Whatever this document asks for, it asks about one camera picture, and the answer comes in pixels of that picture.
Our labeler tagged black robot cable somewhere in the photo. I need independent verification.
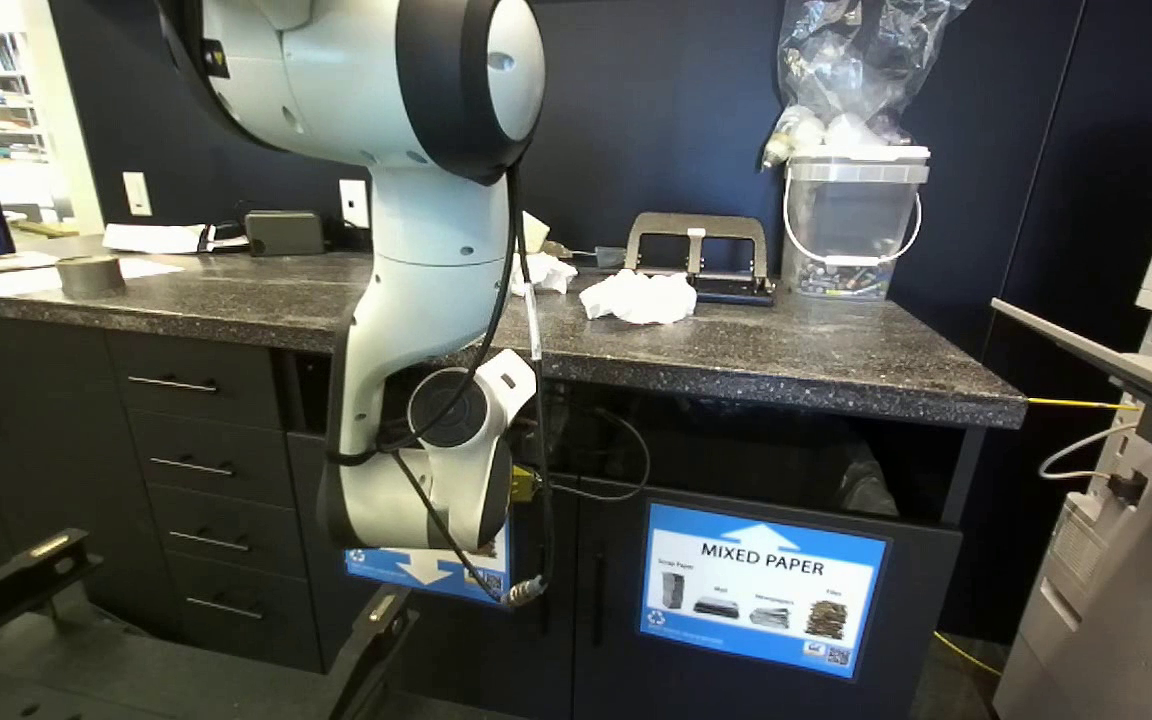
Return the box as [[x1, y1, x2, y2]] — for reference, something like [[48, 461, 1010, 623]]
[[330, 172, 657, 616]]

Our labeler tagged mixed paper sign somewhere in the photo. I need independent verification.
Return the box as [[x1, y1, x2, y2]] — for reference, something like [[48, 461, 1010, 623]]
[[641, 501, 889, 681], [343, 529, 511, 604]]

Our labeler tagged black stand leg centre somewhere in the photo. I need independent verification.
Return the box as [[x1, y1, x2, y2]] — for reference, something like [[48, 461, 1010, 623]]
[[315, 584, 415, 720]]

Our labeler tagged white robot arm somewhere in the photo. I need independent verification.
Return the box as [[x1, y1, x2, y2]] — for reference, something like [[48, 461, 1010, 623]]
[[153, 0, 542, 546]]

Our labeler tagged white bookshelf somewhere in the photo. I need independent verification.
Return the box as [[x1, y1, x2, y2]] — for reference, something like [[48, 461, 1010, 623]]
[[0, 0, 104, 233]]

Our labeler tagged right mixed paper sign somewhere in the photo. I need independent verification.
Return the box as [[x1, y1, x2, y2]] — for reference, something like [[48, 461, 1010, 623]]
[[641, 501, 889, 681]]

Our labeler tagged white small wall plate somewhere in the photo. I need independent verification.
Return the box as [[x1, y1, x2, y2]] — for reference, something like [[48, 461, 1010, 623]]
[[338, 179, 371, 227]]

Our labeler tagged white light switch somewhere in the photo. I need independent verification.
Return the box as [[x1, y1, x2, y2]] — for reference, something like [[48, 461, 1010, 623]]
[[118, 172, 153, 215]]

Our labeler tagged white paper sheet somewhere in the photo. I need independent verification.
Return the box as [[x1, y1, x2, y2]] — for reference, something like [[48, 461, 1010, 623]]
[[101, 225, 212, 254]]

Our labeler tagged black stand leg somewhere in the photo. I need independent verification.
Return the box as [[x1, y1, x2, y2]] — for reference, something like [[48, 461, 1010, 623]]
[[0, 529, 101, 627], [315, 584, 415, 720]]

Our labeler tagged clear plastic bag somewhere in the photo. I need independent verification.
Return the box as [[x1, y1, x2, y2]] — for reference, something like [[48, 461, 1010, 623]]
[[760, 0, 972, 166]]

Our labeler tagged grey office printer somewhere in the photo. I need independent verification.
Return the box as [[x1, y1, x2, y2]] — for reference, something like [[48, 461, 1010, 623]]
[[993, 259, 1152, 720]]

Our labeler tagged left mixed paper sign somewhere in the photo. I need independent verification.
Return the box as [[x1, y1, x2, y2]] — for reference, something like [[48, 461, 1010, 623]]
[[343, 529, 511, 604]]

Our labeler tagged clear plastic bucket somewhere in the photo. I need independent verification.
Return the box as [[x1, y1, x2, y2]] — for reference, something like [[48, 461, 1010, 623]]
[[778, 145, 931, 298]]

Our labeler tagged black stand leg left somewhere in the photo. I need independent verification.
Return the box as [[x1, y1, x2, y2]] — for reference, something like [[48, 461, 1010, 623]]
[[0, 529, 101, 627]]

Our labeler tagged dark grey box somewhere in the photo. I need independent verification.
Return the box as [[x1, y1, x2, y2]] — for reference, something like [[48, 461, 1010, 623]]
[[245, 208, 322, 254]]

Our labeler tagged black drawer cabinet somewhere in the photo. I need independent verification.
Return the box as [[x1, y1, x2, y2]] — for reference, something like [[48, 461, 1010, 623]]
[[113, 337, 319, 666]]

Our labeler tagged grey hole punch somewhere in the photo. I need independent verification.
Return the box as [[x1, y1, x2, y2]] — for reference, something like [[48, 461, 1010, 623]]
[[625, 212, 774, 306]]

